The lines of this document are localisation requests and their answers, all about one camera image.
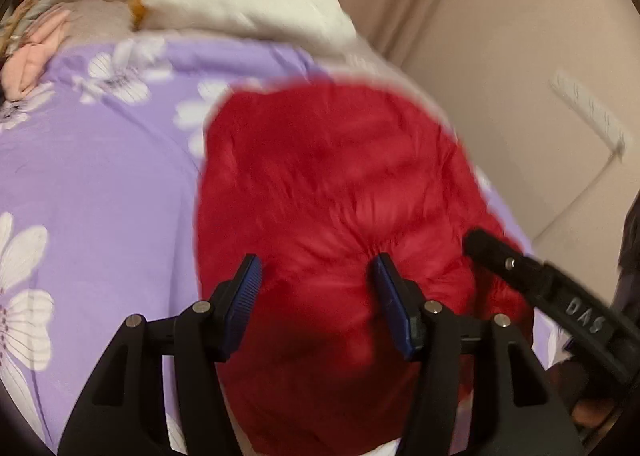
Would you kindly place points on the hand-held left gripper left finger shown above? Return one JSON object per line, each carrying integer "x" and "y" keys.
{"x": 245, "y": 296}

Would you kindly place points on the red down jacket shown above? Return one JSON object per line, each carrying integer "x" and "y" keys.
{"x": 325, "y": 186}

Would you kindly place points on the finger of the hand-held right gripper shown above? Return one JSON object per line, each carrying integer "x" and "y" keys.
{"x": 492, "y": 253}

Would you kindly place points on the white plush duck toy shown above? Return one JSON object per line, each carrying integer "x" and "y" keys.
{"x": 250, "y": 0}

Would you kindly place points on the purple floral blanket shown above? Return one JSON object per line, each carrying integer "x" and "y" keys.
{"x": 100, "y": 186}

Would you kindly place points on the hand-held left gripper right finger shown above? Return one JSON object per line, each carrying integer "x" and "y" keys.
{"x": 395, "y": 306}

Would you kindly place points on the white wall power strip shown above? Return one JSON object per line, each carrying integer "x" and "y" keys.
{"x": 590, "y": 110}

